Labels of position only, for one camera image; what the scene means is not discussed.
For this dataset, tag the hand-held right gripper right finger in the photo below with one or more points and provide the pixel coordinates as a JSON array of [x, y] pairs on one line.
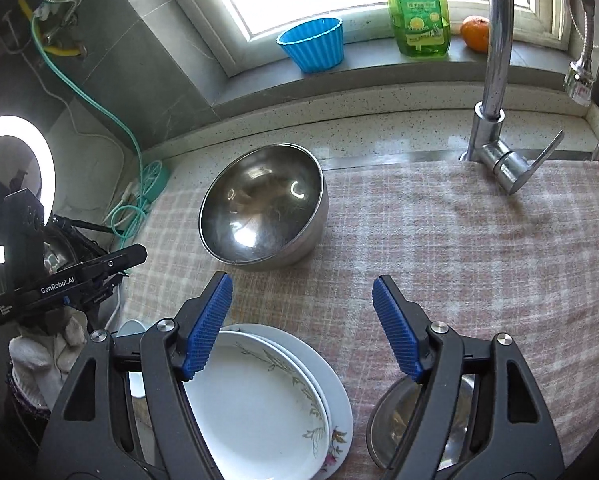
[[397, 330]]

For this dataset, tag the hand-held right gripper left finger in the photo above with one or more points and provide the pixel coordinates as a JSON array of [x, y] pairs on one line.
[[209, 325]]

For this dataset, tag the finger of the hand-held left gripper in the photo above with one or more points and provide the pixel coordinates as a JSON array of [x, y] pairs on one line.
[[97, 292], [124, 256]]

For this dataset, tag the small steel bowl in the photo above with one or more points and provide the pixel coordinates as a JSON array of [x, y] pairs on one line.
[[394, 420]]

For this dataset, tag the leaf pattern white plate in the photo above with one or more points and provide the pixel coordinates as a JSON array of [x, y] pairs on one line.
[[249, 410]]

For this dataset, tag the large steel bowl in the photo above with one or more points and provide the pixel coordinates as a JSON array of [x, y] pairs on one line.
[[259, 210]]

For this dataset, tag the person's left hand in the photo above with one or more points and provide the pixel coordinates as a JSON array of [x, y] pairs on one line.
[[44, 360]]

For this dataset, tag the pink plaid cloth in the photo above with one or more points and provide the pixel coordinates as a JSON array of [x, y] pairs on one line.
[[429, 240]]

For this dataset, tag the grey window sill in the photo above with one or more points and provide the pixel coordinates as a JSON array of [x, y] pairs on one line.
[[379, 85]]

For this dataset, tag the blue ribbed cup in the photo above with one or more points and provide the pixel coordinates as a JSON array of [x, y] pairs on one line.
[[314, 45]]

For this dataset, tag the chrome faucet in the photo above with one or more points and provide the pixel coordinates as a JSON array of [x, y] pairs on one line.
[[497, 60]]

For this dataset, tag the orange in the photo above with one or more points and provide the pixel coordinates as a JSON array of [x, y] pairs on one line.
[[475, 34]]

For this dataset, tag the green dish soap bottle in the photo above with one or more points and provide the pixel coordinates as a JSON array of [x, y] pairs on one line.
[[419, 15]]

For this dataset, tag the white window frame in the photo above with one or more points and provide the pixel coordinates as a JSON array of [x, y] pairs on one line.
[[219, 25]]

